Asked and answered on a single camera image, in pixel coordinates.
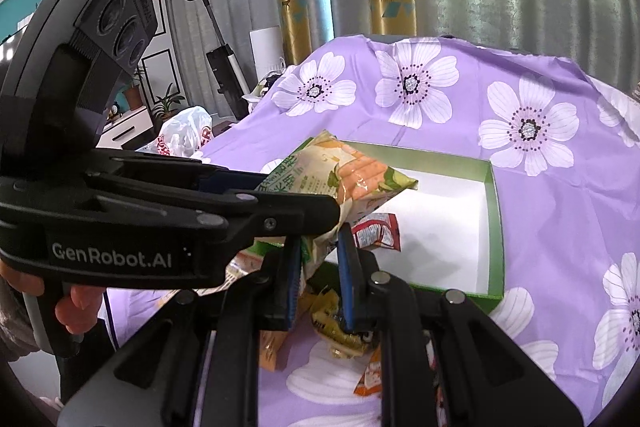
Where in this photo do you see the potted green plant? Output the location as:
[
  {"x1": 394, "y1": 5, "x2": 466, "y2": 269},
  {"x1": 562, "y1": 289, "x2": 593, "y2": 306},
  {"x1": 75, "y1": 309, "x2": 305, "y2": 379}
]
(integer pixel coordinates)
[
  {"x1": 151, "y1": 83, "x2": 185, "y2": 124},
  {"x1": 121, "y1": 66, "x2": 149, "y2": 111}
]

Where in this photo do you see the person's left hand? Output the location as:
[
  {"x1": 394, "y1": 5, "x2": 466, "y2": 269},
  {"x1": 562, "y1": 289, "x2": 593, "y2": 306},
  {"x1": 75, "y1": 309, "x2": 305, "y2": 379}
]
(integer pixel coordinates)
[{"x1": 54, "y1": 284, "x2": 107, "y2": 324}]

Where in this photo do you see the purple floral cloth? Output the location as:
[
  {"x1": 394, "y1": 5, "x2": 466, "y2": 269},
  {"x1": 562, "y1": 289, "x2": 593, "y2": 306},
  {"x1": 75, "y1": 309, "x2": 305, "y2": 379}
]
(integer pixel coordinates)
[{"x1": 107, "y1": 34, "x2": 640, "y2": 427}]

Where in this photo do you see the white flat panel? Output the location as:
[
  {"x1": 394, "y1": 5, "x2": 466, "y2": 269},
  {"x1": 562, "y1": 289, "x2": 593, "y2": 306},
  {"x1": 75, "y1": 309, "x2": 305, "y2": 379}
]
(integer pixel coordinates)
[{"x1": 249, "y1": 27, "x2": 287, "y2": 80}]

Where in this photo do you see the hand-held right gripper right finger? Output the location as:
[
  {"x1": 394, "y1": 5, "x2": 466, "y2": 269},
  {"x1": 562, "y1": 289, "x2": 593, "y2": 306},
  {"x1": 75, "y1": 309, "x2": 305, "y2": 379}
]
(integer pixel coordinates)
[{"x1": 336, "y1": 224, "x2": 585, "y2": 427}]

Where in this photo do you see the small red snack packet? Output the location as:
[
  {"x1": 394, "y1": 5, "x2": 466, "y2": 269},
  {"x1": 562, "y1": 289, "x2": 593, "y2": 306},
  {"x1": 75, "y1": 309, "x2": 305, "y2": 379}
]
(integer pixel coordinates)
[{"x1": 350, "y1": 213, "x2": 402, "y2": 252}]

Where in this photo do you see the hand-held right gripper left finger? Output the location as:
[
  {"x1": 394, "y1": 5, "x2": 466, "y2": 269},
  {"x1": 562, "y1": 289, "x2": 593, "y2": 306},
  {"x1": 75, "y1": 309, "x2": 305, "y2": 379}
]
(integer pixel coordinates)
[{"x1": 112, "y1": 237, "x2": 304, "y2": 427}]

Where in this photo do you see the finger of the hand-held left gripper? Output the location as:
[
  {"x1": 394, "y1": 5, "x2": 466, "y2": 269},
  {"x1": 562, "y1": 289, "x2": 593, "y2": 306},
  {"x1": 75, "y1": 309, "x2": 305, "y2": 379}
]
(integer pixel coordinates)
[
  {"x1": 99, "y1": 151, "x2": 270, "y2": 194},
  {"x1": 86, "y1": 172, "x2": 342, "y2": 244}
]

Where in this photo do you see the upright vacuum cleaner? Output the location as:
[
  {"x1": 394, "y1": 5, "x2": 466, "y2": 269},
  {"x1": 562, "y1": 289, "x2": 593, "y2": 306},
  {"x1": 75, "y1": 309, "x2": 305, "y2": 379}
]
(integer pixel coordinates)
[{"x1": 182, "y1": 0, "x2": 251, "y2": 120}]

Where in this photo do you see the white plastic bag red print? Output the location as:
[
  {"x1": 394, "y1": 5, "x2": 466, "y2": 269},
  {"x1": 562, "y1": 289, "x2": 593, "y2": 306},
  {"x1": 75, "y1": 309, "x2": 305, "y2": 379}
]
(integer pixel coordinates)
[{"x1": 136, "y1": 106, "x2": 216, "y2": 158}]

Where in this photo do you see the green cardboard box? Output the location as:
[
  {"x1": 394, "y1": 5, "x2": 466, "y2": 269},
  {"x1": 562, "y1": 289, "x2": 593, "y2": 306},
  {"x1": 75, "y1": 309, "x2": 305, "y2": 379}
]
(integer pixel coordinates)
[{"x1": 245, "y1": 137, "x2": 506, "y2": 314}]

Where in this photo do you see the green and orange snack packet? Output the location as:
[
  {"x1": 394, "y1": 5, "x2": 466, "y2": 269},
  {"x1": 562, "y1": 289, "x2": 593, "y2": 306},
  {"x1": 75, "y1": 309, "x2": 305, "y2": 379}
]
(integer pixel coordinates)
[{"x1": 252, "y1": 129, "x2": 420, "y2": 279}]

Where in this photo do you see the white low cabinet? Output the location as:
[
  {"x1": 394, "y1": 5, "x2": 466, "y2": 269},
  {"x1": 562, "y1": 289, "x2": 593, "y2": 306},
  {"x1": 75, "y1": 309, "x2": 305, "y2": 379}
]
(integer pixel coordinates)
[{"x1": 96, "y1": 104, "x2": 157, "y2": 151}]

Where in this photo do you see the yellow snack packet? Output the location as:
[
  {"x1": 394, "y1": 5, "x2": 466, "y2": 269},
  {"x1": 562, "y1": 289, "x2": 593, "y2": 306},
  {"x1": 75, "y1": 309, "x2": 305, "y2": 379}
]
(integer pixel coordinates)
[{"x1": 311, "y1": 286, "x2": 382, "y2": 359}]

